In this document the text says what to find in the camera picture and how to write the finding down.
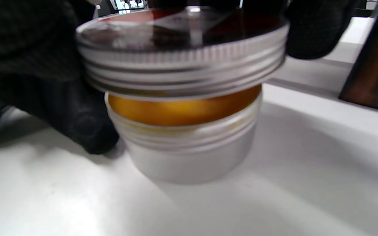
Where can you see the person's right hand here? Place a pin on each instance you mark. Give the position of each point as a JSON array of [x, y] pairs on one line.
[[28, 39]]

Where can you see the person's left hand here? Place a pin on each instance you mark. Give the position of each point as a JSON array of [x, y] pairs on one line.
[[74, 111]]

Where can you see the red label tin lid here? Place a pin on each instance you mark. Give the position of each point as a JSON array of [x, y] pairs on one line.
[[182, 65]]

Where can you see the round silver wood wax tin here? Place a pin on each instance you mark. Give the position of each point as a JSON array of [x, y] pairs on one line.
[[192, 154]]

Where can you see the brown wooden stool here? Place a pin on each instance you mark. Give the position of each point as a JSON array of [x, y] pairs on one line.
[[376, 65]]

